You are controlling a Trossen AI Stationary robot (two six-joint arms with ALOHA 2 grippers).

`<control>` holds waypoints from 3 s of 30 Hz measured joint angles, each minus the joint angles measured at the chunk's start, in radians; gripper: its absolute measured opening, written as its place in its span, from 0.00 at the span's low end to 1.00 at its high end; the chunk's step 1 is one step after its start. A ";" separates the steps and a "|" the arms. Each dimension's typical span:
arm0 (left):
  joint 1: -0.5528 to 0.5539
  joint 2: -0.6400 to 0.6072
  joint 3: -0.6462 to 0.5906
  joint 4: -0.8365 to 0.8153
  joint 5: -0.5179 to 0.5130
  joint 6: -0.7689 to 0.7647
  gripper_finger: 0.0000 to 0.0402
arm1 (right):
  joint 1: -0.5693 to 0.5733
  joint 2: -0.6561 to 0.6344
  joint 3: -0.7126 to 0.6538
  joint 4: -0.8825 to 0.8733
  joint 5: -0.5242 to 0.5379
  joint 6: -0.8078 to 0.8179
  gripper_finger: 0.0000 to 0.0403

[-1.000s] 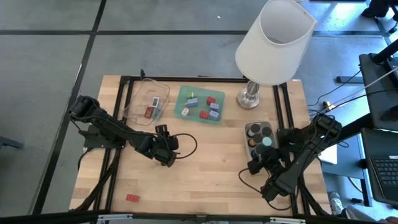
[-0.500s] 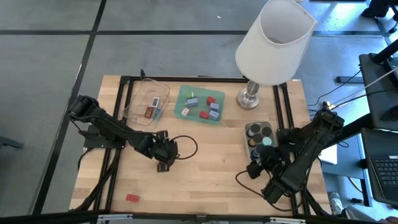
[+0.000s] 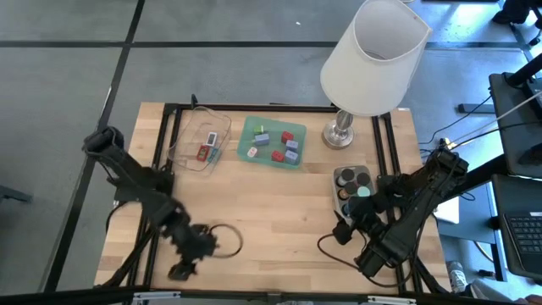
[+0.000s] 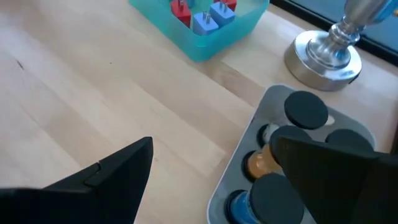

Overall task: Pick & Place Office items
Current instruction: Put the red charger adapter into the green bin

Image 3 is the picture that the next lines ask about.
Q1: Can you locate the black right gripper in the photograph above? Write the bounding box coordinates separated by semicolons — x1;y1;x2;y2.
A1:
331;196;390;252

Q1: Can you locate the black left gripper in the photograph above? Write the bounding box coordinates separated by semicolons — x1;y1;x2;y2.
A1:
168;221;219;282

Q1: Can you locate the black hourglass orange sand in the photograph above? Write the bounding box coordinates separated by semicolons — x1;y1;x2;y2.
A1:
337;180;359;201

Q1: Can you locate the black hourglass white sand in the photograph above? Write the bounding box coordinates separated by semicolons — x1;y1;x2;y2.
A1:
336;167;356;187

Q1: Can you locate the black office chair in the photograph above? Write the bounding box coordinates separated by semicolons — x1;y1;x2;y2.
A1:
490;0;542;47

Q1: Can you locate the white plastic bin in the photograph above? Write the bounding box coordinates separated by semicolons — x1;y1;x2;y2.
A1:
332;164;377;225

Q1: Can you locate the white paper sheet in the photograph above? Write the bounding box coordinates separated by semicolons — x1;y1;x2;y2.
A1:
432;197;462;225

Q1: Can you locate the green translucent plastic tray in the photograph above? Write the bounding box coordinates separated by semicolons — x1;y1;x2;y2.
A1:
236;115;308;170

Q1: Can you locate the clear plastic container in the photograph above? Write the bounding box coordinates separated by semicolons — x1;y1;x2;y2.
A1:
167;105;233;173

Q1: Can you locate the person's foot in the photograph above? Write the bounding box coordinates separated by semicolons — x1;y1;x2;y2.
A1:
447;259;467;294

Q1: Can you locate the black crossbeam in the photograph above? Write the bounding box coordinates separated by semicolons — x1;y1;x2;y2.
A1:
0;286;542;305

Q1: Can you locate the black stand pole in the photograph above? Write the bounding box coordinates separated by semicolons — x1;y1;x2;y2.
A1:
502;52;542;89
448;154;509;200

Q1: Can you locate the silver table lamp white shade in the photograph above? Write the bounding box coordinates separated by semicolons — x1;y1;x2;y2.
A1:
319;0;434;151

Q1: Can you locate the person's leg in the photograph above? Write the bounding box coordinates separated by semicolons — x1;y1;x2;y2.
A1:
463;279;503;305

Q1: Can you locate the black side desk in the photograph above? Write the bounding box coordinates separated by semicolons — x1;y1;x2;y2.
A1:
488;70;542;180
489;172;542;283

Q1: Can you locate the black laptop keyboard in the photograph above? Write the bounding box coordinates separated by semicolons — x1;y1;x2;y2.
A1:
502;210;542;275

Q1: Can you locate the black looped camera cable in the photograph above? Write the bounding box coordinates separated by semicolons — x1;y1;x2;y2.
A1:
208;223;245;259
317;231;410;290

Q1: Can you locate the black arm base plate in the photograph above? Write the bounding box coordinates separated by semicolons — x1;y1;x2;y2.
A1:
113;186;147;203
376;173;410;204

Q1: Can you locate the silver mounting bracket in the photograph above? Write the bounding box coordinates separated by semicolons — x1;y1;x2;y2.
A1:
132;290;182;304
367;295;418;305

